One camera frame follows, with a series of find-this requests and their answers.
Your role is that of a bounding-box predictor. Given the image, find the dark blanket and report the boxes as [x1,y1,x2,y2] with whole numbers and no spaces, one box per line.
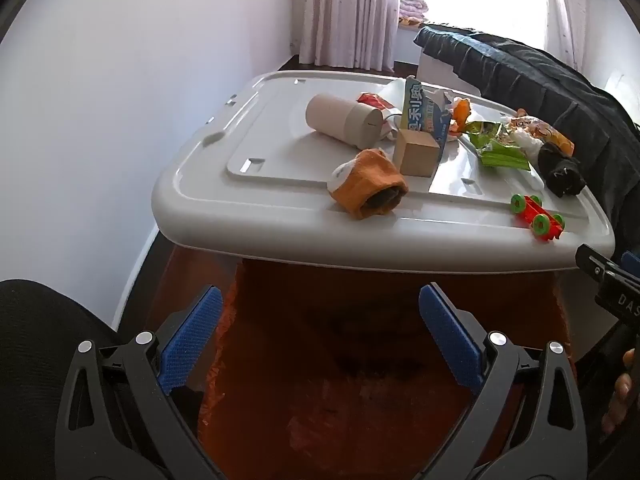
[414,25,640,241]

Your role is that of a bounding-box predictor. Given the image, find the green snack packet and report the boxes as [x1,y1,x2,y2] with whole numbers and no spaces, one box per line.
[460,121,531,171]

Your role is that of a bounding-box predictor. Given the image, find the person's black clothing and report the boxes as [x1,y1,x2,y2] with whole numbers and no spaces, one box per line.
[0,279,131,480]

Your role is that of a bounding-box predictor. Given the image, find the wooden block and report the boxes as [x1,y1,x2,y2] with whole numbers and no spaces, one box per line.
[393,129,441,177]

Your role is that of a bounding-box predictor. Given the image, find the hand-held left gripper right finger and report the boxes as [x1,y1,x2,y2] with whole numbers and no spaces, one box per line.
[418,283,587,480]

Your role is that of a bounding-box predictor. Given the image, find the orange red plastic bag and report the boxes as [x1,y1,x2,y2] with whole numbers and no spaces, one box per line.
[356,79,413,140]

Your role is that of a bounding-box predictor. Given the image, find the white plastic storage box lid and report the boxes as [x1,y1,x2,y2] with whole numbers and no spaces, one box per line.
[151,71,616,273]

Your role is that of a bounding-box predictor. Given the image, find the white bed frame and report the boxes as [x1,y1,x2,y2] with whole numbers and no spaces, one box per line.
[417,47,481,96]

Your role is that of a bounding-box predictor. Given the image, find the white tissue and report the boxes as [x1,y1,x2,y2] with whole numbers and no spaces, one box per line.
[510,127,543,152]

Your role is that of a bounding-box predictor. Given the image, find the beige cylindrical container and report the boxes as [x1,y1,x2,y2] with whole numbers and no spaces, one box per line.
[305,93,385,150]

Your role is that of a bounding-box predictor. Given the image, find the person's right hand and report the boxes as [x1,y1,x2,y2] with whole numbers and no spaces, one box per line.
[601,348,638,437]

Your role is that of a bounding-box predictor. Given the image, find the orange juice pouch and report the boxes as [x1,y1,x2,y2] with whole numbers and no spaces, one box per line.
[505,109,575,156]

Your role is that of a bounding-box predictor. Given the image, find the orange trash bag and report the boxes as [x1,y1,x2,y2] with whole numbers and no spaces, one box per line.
[200,255,576,480]

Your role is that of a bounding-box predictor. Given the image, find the orange dinosaur toy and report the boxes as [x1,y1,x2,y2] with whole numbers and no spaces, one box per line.
[448,97,473,133]

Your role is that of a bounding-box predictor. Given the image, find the pink patterned curtain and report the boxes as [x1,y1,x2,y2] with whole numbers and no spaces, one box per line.
[299,0,401,71]
[545,0,588,68]

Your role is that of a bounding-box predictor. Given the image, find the orange sock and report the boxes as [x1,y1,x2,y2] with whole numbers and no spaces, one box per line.
[327,148,409,220]

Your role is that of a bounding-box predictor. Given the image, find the black sock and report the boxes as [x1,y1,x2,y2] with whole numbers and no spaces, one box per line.
[538,142,587,197]

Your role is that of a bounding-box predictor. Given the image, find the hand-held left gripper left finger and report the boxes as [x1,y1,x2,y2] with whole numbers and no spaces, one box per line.
[54,285,226,480]

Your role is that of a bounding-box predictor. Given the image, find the red green toy car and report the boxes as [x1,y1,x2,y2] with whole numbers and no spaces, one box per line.
[510,194,566,242]

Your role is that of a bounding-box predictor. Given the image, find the folded pink bedding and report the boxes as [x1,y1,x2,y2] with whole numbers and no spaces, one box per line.
[399,0,430,26]

